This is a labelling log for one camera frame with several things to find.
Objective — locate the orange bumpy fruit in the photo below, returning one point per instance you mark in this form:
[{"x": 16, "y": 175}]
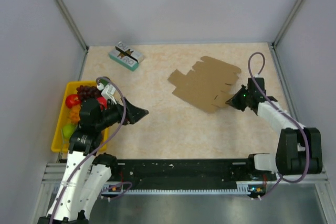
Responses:
[{"x": 74, "y": 114}]

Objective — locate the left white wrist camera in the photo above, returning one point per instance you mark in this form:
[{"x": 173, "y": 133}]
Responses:
[{"x": 106, "y": 89}]

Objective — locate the dark purple grape bunch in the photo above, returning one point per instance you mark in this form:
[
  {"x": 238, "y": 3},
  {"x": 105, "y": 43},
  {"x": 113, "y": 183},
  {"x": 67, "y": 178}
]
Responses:
[{"x": 87, "y": 92}]

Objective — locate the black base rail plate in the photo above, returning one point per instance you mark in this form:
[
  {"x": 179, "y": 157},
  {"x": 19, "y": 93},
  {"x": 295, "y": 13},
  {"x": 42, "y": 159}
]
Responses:
[{"x": 187, "y": 174}]

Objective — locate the brown cardboard box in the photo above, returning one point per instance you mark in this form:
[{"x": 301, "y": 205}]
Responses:
[{"x": 207, "y": 85}]

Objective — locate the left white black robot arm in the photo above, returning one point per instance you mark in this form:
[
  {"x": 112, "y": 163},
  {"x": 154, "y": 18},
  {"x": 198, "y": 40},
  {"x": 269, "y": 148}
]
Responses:
[{"x": 87, "y": 171}]

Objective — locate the grey slotted cable duct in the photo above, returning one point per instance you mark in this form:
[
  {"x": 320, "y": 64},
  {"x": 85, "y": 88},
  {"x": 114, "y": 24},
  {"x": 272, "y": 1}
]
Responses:
[{"x": 241, "y": 189}]

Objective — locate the red apple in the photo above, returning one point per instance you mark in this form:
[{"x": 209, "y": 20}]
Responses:
[{"x": 72, "y": 100}]

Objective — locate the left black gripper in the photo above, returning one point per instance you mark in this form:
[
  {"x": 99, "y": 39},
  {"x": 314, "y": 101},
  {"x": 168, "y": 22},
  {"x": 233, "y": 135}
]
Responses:
[{"x": 133, "y": 114}]

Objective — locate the white teal printed carton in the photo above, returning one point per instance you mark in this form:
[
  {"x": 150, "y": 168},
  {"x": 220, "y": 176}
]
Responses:
[{"x": 126, "y": 56}]

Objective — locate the green lime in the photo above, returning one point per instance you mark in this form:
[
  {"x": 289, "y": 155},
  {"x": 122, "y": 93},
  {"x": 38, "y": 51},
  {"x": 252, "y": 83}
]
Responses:
[{"x": 68, "y": 130}]

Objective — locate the yellow plastic tray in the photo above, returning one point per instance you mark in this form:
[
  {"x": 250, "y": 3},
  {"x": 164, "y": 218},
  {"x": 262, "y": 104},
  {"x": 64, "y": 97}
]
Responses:
[{"x": 59, "y": 144}]

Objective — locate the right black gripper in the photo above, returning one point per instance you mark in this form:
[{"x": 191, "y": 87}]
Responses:
[{"x": 234, "y": 102}]

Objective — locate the red tomato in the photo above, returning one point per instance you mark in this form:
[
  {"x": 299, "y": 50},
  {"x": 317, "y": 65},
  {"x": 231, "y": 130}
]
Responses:
[{"x": 102, "y": 102}]

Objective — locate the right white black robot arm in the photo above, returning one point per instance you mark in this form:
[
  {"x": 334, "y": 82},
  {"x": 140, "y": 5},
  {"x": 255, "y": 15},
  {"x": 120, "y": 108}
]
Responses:
[{"x": 299, "y": 147}]

